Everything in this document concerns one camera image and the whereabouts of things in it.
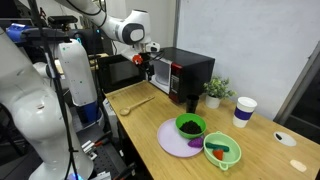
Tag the grey metal door frame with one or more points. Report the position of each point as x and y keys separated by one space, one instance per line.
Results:
x=300 y=85

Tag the small black item on disc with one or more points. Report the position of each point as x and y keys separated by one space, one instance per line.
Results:
x=278 y=136

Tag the dark green bowl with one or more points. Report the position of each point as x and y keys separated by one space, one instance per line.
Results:
x=190 y=128

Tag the teal toy cucumber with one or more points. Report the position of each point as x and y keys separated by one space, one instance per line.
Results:
x=216 y=146

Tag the red toy strawberry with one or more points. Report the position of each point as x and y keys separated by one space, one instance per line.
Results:
x=218 y=154

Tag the silver aluminium bracket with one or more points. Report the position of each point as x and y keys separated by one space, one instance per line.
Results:
x=88 y=148

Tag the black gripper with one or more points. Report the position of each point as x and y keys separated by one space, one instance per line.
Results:
x=149 y=60

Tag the white speckled robot link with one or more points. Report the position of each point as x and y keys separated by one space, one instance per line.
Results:
x=78 y=73

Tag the white round table disc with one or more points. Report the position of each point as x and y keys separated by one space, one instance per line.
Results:
x=287 y=140

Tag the white box beside table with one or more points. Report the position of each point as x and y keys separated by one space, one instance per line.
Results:
x=109 y=116

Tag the black perforated breadboard table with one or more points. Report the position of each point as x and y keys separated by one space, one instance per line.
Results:
x=106 y=160

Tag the small potted green plant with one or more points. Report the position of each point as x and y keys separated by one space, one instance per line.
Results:
x=216 y=90

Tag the wooden spoon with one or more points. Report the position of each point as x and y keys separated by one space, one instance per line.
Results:
x=136 y=106

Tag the white paper cup purple band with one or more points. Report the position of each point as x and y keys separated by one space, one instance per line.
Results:
x=244 y=111

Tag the purple toy eggplant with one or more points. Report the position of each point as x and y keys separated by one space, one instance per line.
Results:
x=196 y=142

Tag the black microwave oven body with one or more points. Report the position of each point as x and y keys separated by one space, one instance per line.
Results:
x=193 y=66

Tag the lilac round plate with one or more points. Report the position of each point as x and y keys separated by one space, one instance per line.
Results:
x=173 y=141

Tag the black cup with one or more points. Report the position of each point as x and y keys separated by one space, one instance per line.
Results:
x=192 y=104

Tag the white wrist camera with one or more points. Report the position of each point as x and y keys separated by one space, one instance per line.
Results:
x=152 y=47

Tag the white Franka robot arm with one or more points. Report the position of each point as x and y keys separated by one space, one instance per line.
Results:
x=33 y=116

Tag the white wrist bracket red knob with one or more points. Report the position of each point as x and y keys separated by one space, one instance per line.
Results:
x=131 y=55

